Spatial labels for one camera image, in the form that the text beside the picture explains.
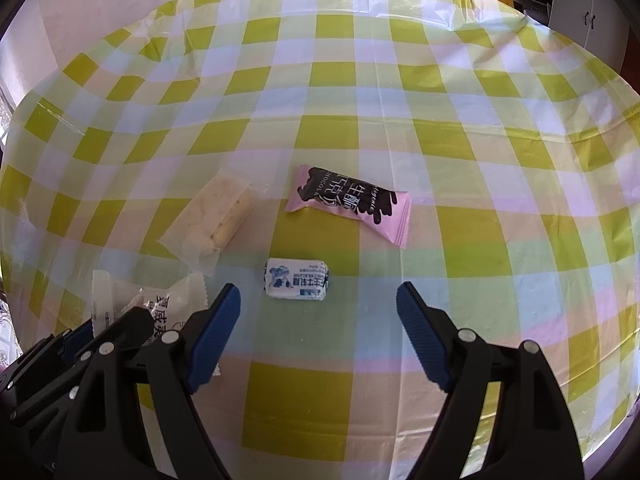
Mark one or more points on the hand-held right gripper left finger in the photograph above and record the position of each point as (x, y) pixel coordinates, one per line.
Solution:
(215, 340)

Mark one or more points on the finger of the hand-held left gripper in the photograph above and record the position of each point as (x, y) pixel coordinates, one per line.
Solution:
(80, 337)
(132, 330)

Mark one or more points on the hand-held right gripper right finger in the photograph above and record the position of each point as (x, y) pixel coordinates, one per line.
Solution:
(422, 335)

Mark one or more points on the white nut packet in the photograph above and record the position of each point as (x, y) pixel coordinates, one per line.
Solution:
(170, 305)

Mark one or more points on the small blue white candy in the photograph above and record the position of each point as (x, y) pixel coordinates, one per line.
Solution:
(295, 280)

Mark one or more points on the clear cake bar packet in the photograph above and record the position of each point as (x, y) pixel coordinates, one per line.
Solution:
(215, 220)

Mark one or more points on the pink black snack packet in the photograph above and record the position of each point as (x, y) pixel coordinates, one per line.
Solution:
(350, 200)

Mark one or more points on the yellow checkered tablecloth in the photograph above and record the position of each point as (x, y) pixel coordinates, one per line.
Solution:
(350, 110)

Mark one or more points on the white cabinet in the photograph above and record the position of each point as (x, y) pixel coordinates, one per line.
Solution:
(590, 15)

